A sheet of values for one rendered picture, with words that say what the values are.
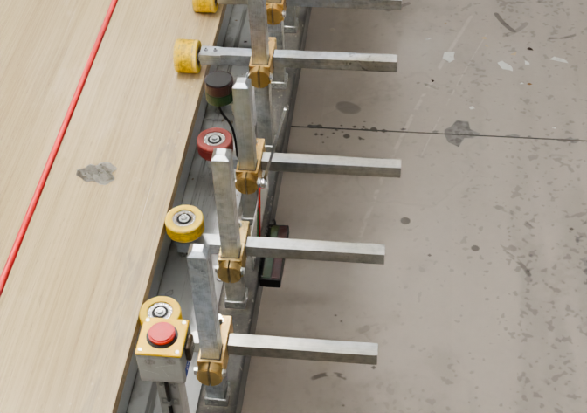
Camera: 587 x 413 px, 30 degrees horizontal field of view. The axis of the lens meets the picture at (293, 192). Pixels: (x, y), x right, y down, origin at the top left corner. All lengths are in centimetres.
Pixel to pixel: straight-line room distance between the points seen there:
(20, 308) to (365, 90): 211
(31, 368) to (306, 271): 145
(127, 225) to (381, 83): 193
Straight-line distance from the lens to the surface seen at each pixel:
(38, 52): 279
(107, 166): 241
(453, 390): 310
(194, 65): 259
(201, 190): 274
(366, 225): 350
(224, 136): 245
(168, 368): 167
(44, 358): 209
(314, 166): 244
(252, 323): 235
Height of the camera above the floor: 251
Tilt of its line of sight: 44 degrees down
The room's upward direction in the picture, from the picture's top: 3 degrees counter-clockwise
